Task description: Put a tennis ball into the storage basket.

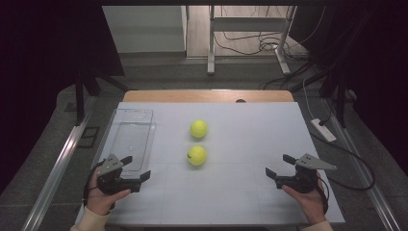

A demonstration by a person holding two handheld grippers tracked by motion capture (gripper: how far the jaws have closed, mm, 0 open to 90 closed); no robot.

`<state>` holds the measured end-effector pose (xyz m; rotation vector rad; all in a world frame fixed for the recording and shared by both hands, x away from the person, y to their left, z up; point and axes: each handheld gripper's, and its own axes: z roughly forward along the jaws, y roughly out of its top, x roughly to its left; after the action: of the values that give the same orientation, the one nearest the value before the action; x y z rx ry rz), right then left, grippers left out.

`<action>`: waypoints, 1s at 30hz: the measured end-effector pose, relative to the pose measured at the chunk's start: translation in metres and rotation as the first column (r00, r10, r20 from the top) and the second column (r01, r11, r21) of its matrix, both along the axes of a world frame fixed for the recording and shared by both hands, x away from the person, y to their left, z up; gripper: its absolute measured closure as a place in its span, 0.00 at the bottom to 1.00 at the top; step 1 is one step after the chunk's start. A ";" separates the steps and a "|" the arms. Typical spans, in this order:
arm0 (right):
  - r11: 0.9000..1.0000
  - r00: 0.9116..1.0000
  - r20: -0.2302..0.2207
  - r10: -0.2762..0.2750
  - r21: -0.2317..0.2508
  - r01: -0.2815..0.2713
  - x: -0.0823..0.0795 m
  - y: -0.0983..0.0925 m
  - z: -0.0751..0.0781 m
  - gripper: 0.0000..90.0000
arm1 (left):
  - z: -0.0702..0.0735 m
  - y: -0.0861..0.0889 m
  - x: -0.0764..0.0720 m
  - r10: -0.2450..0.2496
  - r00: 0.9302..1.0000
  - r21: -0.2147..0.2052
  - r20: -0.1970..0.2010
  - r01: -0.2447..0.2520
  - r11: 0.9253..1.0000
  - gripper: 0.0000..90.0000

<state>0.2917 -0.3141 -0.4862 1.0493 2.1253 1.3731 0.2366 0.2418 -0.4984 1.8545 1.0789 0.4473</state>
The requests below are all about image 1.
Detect white power strip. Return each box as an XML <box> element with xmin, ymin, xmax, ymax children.
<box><xmin>310</xmin><ymin>117</ymin><xmax>338</xmax><ymax>143</ymax></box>

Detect white table mat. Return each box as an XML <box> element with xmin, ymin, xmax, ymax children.
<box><xmin>75</xmin><ymin>101</ymin><xmax>346</xmax><ymax>225</ymax></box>

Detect yellow tennis ball black mark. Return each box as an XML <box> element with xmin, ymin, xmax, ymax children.
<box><xmin>187</xmin><ymin>144</ymin><xmax>208</xmax><ymax>167</ymax></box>

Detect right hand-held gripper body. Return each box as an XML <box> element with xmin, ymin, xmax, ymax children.
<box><xmin>274</xmin><ymin>153</ymin><xmax>338</xmax><ymax>194</ymax></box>

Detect left hand-held gripper black cable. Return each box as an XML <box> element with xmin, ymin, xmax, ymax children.
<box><xmin>82</xmin><ymin>159</ymin><xmax>107</xmax><ymax>207</ymax></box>

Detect black stand legs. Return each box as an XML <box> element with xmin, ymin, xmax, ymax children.
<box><xmin>290</xmin><ymin>61</ymin><xmax>358</xmax><ymax>129</ymax></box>
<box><xmin>74</xmin><ymin>68</ymin><xmax>130</xmax><ymax>127</ymax></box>

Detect dark curtain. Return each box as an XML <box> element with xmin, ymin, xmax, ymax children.
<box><xmin>289</xmin><ymin>0</ymin><xmax>408</xmax><ymax>177</ymax></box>
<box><xmin>0</xmin><ymin>0</ymin><xmax>125</xmax><ymax>195</ymax></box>

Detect dark floor frame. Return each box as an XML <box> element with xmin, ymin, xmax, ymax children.
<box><xmin>77</xmin><ymin>126</ymin><xmax>101</xmax><ymax>149</ymax></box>

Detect person's left hand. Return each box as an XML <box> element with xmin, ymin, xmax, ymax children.
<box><xmin>86</xmin><ymin>167</ymin><xmax>132</xmax><ymax>216</ymax></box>

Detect right hand-held gripper black cable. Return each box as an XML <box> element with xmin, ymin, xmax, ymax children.
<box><xmin>316</xmin><ymin>175</ymin><xmax>330</xmax><ymax>216</ymax></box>

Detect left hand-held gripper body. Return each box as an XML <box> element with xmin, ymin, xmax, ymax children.
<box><xmin>95</xmin><ymin>153</ymin><xmax>142</xmax><ymax>195</ymax></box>

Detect aluminium floor rail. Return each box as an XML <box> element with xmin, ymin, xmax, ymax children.
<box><xmin>21</xmin><ymin>95</ymin><xmax>98</xmax><ymax>231</ymax></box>
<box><xmin>321</xmin><ymin>98</ymin><xmax>402</xmax><ymax>231</ymax></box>

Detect tangle of black floor cables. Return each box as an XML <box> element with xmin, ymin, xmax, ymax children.
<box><xmin>214</xmin><ymin>31</ymin><xmax>311</xmax><ymax>62</ymax></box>

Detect hand-held gripper black cable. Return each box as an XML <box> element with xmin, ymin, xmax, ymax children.
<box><xmin>82</xmin><ymin>159</ymin><xmax>107</xmax><ymax>207</ymax></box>
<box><xmin>316</xmin><ymin>175</ymin><xmax>330</xmax><ymax>216</ymax></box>

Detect white metal stand frame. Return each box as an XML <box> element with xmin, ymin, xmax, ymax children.
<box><xmin>206</xmin><ymin>5</ymin><xmax>298</xmax><ymax>77</ymax></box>

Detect wooden table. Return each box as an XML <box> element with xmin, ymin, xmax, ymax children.
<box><xmin>122</xmin><ymin>90</ymin><xmax>295</xmax><ymax>104</ymax></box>

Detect person's right hand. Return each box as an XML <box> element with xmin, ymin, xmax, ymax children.
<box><xmin>282</xmin><ymin>171</ymin><xmax>328</xmax><ymax>225</ymax></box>

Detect white cable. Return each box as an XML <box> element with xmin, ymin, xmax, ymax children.
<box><xmin>302</xmin><ymin>78</ymin><xmax>316</xmax><ymax>120</ymax></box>

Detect black power cable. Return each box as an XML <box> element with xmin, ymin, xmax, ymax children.
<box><xmin>309</xmin><ymin>95</ymin><xmax>376</xmax><ymax>192</ymax></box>

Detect clear plastic container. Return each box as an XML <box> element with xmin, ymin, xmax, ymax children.
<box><xmin>92</xmin><ymin>108</ymin><xmax>157</xmax><ymax>179</ymax></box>

